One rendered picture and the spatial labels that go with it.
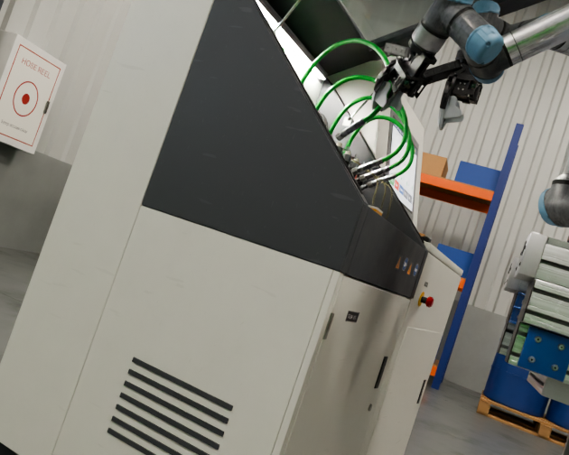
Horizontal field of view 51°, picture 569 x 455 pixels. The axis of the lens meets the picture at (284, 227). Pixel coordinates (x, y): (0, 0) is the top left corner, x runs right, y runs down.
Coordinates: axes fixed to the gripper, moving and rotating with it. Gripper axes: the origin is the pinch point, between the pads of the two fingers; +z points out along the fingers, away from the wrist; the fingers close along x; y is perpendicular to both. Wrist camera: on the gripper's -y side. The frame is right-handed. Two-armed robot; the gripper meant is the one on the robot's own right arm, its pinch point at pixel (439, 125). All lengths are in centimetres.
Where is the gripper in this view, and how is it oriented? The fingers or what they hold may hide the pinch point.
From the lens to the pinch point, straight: 169.5
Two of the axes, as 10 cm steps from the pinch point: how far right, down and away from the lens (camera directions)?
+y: 8.5, 2.7, -4.5
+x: 4.1, 1.9, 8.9
